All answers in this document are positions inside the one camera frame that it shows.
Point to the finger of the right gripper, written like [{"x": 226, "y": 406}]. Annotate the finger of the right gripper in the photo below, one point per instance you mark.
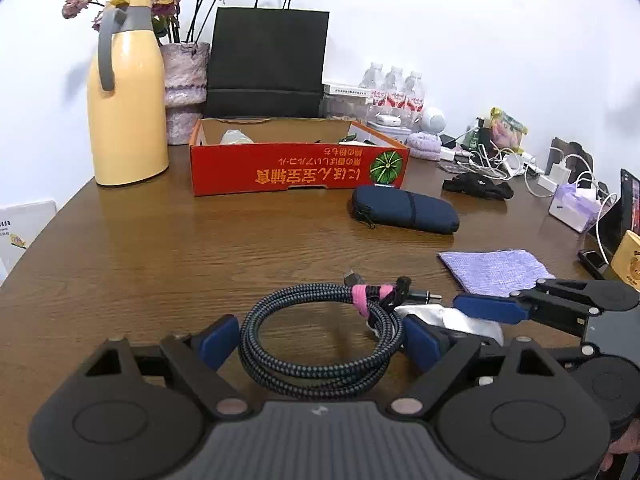
[
  {"x": 505, "y": 310},
  {"x": 564, "y": 289}
]

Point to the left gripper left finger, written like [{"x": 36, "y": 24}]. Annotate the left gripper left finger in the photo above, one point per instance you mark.
[{"x": 137, "y": 412}]

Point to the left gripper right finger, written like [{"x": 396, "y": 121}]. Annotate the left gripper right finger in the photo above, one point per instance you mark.
[{"x": 496, "y": 412}]

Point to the purple drawstring pouch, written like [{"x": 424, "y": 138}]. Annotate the purple drawstring pouch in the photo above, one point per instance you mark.
[{"x": 495, "y": 273}]

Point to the navy blue zip case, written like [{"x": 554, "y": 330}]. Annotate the navy blue zip case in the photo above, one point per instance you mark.
[{"x": 375, "y": 205}]

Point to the iridescent plastic bag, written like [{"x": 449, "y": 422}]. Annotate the iridescent plastic bag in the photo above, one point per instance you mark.
[{"x": 235, "y": 137}]

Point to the person's right hand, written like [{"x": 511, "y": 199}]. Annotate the person's right hand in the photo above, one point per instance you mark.
[{"x": 629, "y": 442}]

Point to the yellow paper cup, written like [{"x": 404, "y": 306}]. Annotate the yellow paper cup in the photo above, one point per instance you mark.
[{"x": 626, "y": 260}]

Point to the purple gift bag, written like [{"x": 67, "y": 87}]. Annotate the purple gift bag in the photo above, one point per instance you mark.
[{"x": 578, "y": 208}]

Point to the white charger adapter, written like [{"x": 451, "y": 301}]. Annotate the white charger adapter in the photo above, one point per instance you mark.
[{"x": 557, "y": 176}]

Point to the brown leather bag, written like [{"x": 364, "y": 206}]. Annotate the brown leather bag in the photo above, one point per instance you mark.
[{"x": 578, "y": 159}]

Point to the pink snack packet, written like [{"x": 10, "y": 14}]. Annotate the pink snack packet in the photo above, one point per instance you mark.
[{"x": 506, "y": 132}]

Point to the purple scrunchie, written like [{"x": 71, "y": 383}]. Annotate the purple scrunchie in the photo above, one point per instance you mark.
[{"x": 424, "y": 145}]

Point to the white round speaker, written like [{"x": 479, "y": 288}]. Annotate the white round speaker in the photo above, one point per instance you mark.
[{"x": 433, "y": 123}]

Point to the white tin box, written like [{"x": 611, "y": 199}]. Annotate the white tin box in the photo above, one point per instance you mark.
[{"x": 399, "y": 134}]

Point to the white earbud case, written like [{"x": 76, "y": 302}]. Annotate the white earbud case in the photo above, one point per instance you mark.
[{"x": 387, "y": 120}]

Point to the water bottle right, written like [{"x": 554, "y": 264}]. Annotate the water bottle right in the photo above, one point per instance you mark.
[{"x": 414, "y": 102}]

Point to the water bottle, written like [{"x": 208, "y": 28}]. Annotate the water bottle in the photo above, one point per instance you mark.
[
  {"x": 373, "y": 82},
  {"x": 395, "y": 95},
  {"x": 414, "y": 102}
]

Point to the clear container of grains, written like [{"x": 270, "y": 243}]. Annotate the clear container of grains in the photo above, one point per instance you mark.
[{"x": 344, "y": 107}]

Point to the water bottle middle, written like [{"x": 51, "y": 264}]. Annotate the water bottle middle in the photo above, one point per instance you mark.
[{"x": 395, "y": 95}]

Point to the water bottle left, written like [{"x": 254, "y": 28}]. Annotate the water bottle left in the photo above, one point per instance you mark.
[{"x": 373, "y": 82}]

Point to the white flat box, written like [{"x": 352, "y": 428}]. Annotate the white flat box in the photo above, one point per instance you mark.
[{"x": 348, "y": 91}]

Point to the red cardboard box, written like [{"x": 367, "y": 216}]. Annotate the red cardboard box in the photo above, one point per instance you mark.
[{"x": 292, "y": 153}]

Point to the yellow thermos jug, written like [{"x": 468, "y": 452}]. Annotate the yellow thermos jug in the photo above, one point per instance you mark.
[{"x": 126, "y": 97}]

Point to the black paper shopping bag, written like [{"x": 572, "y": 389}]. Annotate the black paper shopping bag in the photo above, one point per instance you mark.
[{"x": 266, "y": 63}]

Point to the purple textured vase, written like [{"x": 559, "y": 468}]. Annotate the purple textured vase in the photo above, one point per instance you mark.
[{"x": 185, "y": 68}]

